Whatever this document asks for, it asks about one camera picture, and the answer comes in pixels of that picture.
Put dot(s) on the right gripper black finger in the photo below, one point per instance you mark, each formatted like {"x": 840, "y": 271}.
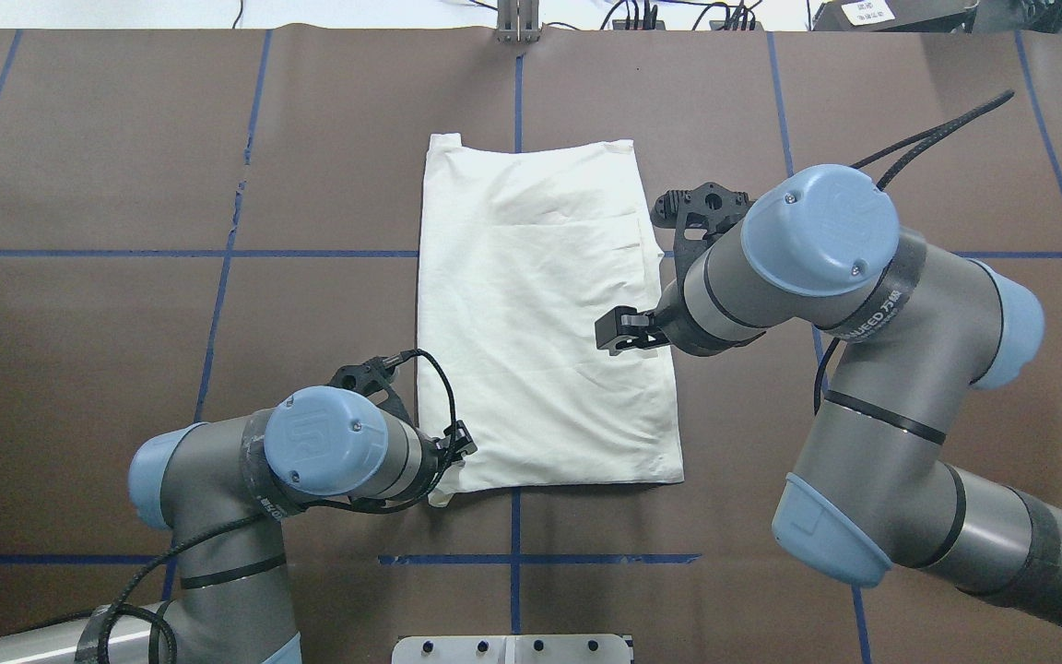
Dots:
{"x": 624, "y": 328}

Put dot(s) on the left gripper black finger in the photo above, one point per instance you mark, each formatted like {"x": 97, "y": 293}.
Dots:
{"x": 458, "y": 442}

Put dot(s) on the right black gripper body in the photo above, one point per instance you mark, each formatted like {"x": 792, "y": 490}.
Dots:
{"x": 620, "y": 330}

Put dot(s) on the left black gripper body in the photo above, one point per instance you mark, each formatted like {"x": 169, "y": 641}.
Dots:
{"x": 459, "y": 440}

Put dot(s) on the cream long sleeve shirt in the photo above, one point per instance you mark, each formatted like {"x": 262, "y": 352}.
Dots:
{"x": 519, "y": 255}

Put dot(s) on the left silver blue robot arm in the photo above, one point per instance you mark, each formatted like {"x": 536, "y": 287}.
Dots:
{"x": 221, "y": 592}

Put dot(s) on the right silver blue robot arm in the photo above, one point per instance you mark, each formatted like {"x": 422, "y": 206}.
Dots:
{"x": 921, "y": 328}

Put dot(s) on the black box white label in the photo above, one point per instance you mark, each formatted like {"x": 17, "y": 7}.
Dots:
{"x": 892, "y": 16}

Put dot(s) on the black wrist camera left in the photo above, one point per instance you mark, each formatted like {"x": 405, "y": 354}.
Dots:
{"x": 375, "y": 376}

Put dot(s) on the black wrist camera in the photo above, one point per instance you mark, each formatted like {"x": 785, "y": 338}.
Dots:
{"x": 375, "y": 376}
{"x": 698, "y": 217}

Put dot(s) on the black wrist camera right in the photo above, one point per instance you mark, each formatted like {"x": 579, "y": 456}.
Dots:
{"x": 698, "y": 217}

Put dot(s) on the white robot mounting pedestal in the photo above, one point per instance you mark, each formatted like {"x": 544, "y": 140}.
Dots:
{"x": 515, "y": 648}

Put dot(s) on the aluminium frame post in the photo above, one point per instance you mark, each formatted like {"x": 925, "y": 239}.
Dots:
{"x": 518, "y": 21}

